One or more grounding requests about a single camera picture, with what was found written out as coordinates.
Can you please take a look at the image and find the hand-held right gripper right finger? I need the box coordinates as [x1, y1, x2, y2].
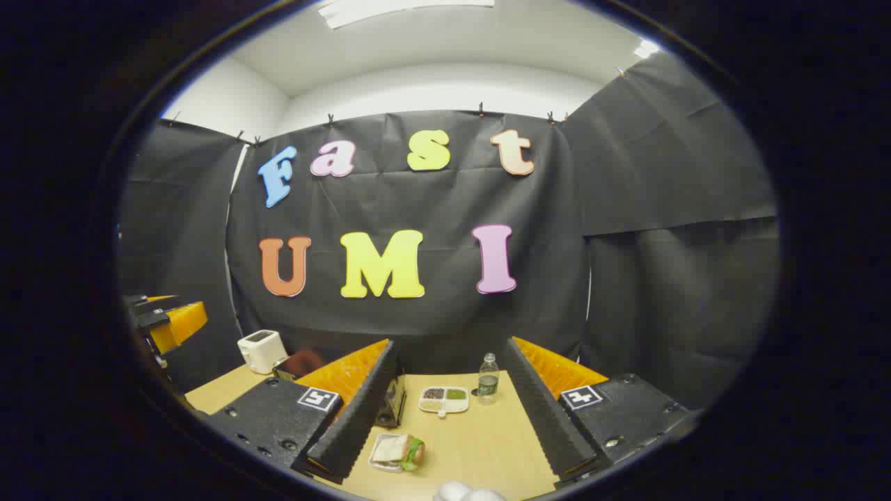
[503, 337, 691, 489]

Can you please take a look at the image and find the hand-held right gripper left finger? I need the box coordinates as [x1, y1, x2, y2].
[207, 339, 402, 485]

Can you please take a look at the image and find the black electric oven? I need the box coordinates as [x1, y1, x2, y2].
[273, 348, 408, 429]

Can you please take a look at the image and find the sandwich with lettuce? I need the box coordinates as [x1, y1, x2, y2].
[370, 433, 426, 472]

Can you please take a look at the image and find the clear plastic water bottle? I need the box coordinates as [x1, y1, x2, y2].
[478, 353, 500, 406]

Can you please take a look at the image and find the white toaster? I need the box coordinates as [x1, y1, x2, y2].
[237, 330, 289, 375]

